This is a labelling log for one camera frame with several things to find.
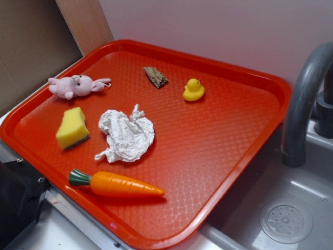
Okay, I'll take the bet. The brown wood piece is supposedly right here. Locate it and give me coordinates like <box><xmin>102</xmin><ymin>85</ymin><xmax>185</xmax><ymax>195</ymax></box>
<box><xmin>144</xmin><ymin>67</ymin><xmax>169</xmax><ymax>89</ymax></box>

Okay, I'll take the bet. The grey toy faucet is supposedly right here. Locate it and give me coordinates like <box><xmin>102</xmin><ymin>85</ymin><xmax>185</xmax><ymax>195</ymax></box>
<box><xmin>281</xmin><ymin>42</ymin><xmax>332</xmax><ymax>168</ymax></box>

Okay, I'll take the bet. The wooden board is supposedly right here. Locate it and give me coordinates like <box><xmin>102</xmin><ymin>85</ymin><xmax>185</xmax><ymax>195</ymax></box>
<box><xmin>56</xmin><ymin>0</ymin><xmax>114</xmax><ymax>56</ymax></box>

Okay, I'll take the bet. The pink plush bunny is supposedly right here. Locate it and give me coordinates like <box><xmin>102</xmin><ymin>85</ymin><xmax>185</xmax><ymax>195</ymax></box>
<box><xmin>48</xmin><ymin>75</ymin><xmax>111</xmax><ymax>100</ymax></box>

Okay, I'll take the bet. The orange toy carrot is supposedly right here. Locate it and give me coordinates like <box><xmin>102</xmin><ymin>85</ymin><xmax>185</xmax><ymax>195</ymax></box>
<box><xmin>68</xmin><ymin>169</ymin><xmax>165</xmax><ymax>197</ymax></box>

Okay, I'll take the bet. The brown cardboard panel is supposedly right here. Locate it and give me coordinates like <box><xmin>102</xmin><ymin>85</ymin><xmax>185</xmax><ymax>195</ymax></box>
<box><xmin>1</xmin><ymin>1</ymin><xmax>82</xmax><ymax>115</ymax></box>

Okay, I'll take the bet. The yellow rubber duck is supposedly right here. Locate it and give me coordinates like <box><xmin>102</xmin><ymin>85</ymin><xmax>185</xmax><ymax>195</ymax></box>
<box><xmin>183</xmin><ymin>78</ymin><xmax>205</xmax><ymax>102</ymax></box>

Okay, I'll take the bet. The red plastic tray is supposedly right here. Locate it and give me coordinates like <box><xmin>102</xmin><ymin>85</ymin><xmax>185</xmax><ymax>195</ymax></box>
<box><xmin>1</xmin><ymin>40</ymin><xmax>291</xmax><ymax>249</ymax></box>

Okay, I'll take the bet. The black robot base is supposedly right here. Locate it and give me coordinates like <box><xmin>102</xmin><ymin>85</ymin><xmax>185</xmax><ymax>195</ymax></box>
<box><xmin>1</xmin><ymin>159</ymin><xmax>48</xmax><ymax>249</ymax></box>

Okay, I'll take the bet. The grey toy sink basin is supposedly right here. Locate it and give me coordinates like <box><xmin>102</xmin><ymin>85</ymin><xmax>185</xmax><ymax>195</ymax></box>
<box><xmin>200</xmin><ymin>118</ymin><xmax>333</xmax><ymax>250</ymax></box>

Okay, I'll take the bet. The yellow sponge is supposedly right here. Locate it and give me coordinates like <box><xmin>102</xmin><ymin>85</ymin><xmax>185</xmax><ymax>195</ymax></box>
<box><xmin>56</xmin><ymin>107</ymin><xmax>90</xmax><ymax>150</ymax></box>

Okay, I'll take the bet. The crumpled white paper towel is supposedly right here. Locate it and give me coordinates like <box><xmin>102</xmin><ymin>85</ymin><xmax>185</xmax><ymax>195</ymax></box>
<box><xmin>94</xmin><ymin>104</ymin><xmax>155</xmax><ymax>163</ymax></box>

